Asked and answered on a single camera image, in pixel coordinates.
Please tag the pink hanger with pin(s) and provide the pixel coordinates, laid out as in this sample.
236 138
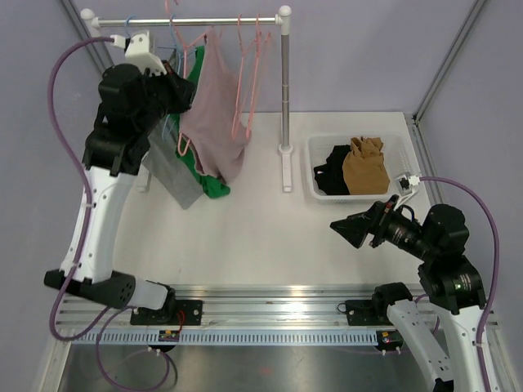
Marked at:
260 42
183 48
243 92

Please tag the green tank top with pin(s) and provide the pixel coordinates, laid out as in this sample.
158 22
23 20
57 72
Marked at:
210 185

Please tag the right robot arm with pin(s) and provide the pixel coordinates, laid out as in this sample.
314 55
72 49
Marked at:
452 284

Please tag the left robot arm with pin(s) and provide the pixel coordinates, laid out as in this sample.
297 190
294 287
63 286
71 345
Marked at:
133 102

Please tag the white plastic laundry basket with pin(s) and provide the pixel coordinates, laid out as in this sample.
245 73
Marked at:
398 159

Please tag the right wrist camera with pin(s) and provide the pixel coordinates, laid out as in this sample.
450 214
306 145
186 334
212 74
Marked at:
408 186

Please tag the blue hanger left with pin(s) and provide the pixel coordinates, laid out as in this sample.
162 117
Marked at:
127 28

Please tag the mustard brown tank top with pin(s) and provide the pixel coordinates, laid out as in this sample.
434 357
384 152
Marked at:
363 169

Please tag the mauve pink tank top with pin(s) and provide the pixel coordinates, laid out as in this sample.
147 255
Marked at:
214 129

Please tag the metal clothes rack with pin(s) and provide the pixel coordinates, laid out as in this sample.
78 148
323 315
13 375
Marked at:
282 19

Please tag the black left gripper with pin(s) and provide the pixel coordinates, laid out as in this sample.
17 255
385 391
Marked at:
181 89

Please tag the grey tank top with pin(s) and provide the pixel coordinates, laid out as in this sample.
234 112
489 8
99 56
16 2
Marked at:
164 165

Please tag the aluminium front rail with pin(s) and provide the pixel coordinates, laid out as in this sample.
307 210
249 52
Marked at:
246 307

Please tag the white slotted cable duct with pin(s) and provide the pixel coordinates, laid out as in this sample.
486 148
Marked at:
344 337

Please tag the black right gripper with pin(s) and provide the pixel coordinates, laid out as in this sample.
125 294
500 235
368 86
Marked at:
356 227

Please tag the black tank top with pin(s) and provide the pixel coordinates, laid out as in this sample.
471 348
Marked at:
329 176

